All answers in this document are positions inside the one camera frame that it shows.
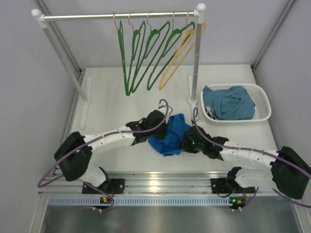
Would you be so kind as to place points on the silver clothes rack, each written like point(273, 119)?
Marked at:
point(47, 24)

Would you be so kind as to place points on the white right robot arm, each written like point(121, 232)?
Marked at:
point(283, 170)

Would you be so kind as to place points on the green hanger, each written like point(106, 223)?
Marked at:
point(122, 51)
point(149, 47)
point(137, 53)
point(173, 37)

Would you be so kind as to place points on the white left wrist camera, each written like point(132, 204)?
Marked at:
point(165, 110)

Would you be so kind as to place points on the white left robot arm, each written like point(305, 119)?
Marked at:
point(75, 153)

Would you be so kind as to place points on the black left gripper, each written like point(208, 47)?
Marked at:
point(160, 128)

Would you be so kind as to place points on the yellow hanger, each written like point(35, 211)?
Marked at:
point(186, 44)

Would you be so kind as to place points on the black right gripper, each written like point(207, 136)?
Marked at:
point(186, 145)

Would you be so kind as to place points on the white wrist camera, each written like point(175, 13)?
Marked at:
point(199, 123)
point(165, 110)

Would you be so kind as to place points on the aluminium mounting rail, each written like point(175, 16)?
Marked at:
point(150, 183)

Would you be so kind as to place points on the white laundry basket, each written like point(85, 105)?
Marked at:
point(262, 106)

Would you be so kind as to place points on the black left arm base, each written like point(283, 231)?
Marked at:
point(116, 186)

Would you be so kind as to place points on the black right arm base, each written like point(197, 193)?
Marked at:
point(223, 188)

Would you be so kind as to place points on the perforated cable duct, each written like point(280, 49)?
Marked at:
point(144, 201)

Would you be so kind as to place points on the blue tank top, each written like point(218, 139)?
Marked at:
point(170, 145)

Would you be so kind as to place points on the light blue garment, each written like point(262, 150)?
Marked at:
point(233, 103)

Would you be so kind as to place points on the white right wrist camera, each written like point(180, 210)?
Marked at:
point(199, 123)

